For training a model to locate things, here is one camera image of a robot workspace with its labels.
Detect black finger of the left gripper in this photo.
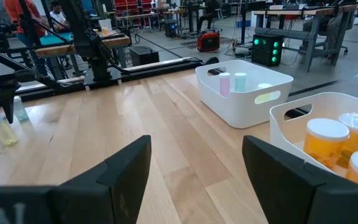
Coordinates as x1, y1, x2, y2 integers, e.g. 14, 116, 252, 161
0, 83, 19, 124

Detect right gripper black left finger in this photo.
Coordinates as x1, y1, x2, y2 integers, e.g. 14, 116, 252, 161
0, 135, 152, 224

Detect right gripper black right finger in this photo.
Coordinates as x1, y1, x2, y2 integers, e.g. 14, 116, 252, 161
242, 135, 358, 224

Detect pale teal translucent pill bottle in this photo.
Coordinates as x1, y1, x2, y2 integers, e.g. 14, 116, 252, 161
12, 95, 30, 123
234, 72, 247, 93

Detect pink translucent pill bottle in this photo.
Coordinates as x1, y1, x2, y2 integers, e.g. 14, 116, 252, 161
218, 72, 231, 98

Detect person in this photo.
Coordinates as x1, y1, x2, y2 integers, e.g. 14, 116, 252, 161
301, 12, 352, 62
48, 0, 70, 27
4, 0, 48, 47
196, 0, 223, 32

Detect wood top workbench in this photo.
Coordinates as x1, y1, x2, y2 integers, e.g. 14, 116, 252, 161
252, 3, 358, 73
35, 32, 132, 78

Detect black square box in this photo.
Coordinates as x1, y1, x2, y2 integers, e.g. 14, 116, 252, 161
129, 46, 160, 67

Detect black computer green lights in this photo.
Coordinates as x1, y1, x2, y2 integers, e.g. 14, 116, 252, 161
251, 33, 285, 67

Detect red drawer cabinet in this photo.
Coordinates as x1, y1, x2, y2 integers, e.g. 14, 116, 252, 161
113, 0, 154, 16

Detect red portable generator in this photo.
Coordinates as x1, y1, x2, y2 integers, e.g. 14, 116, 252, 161
196, 30, 221, 52

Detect white plastic handled bin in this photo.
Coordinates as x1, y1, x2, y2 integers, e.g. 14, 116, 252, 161
195, 59, 294, 129
268, 92, 358, 188

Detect black aluminium table frame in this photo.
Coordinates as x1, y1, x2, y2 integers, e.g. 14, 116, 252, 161
0, 46, 220, 105

